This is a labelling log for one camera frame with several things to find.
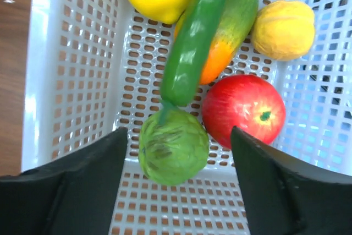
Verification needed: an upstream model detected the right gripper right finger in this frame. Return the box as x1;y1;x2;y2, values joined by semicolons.
231;127;351;234

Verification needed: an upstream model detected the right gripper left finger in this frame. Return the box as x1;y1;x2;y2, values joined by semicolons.
1;128;128;234

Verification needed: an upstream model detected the red fake apple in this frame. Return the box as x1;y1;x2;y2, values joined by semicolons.
202;74;286;149

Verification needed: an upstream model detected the green fake custard apple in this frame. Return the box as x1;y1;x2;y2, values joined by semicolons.
138;108;210;185

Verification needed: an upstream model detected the yellow fake fruit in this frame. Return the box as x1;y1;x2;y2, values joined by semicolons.
251;0;315;61

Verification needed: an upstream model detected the green fake chili pepper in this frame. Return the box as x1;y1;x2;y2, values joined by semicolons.
159;0;226;124

